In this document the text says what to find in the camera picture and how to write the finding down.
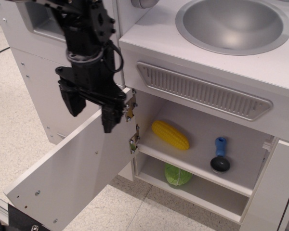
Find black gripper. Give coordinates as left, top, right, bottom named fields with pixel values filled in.
left=55, top=57, right=126, bottom=133

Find white cabinet door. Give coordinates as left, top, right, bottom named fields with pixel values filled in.
left=3, top=87, right=140, bottom=231

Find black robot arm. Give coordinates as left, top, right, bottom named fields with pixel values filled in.
left=32, top=0, right=126, bottom=133

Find white toy kitchen cabinet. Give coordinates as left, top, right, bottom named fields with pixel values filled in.
left=0, top=0, right=289, bottom=231

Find upper metal door hinge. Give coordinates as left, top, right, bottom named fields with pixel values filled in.
left=123, top=89, right=138, bottom=122

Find metal door hinge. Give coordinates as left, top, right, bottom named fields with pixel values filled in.
left=129, top=124, right=140, bottom=154
left=123, top=89, right=138, bottom=122

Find lower metal door hinge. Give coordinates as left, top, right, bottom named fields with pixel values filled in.
left=129, top=124, right=140, bottom=154

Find yellow toy corn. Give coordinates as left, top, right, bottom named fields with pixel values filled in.
left=151, top=120, right=190, bottom=150

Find green toy cabbage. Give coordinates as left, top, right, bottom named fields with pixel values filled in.
left=164, top=163, right=193, bottom=186

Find silver knob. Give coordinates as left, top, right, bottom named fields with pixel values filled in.
left=131, top=0, right=159, bottom=9

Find grey vent grille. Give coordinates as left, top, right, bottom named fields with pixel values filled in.
left=136, top=62, right=273, bottom=121

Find silver round sink basin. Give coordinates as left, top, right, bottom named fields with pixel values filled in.
left=175, top=0, right=289, bottom=56

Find grey recessed window frame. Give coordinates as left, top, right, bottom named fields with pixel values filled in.
left=16, top=2, right=66, bottom=47

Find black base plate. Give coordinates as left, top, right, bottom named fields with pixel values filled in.
left=8, top=204, right=50, bottom=231

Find blue handled black scoop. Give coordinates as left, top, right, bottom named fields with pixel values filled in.
left=210, top=137, right=231, bottom=174

